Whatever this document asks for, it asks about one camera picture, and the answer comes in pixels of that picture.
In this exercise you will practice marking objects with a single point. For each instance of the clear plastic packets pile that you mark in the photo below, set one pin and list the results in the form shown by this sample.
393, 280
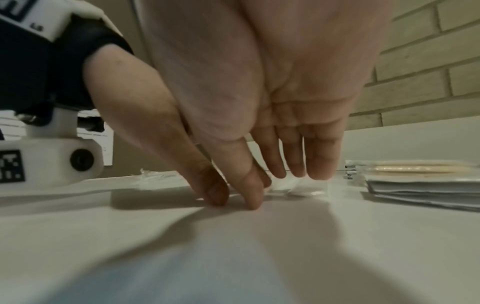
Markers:
296, 187

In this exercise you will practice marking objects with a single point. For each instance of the person's left hand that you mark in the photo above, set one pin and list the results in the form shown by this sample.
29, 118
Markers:
131, 98

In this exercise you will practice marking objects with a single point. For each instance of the person's right hand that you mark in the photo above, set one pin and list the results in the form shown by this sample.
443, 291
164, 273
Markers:
270, 59

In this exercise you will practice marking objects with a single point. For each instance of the stack of white sachets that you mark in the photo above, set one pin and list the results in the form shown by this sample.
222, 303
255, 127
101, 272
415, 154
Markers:
420, 193

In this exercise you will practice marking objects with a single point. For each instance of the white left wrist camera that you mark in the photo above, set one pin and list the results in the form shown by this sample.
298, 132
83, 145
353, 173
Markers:
48, 166

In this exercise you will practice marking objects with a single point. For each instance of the beige soap bars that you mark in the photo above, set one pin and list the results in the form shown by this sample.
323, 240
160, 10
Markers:
412, 168

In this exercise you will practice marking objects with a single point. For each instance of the white printed paper sheet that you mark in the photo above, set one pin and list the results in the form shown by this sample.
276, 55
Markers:
108, 148

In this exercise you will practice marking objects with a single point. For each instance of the white backsplash upstand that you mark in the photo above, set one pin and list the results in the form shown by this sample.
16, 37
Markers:
412, 142

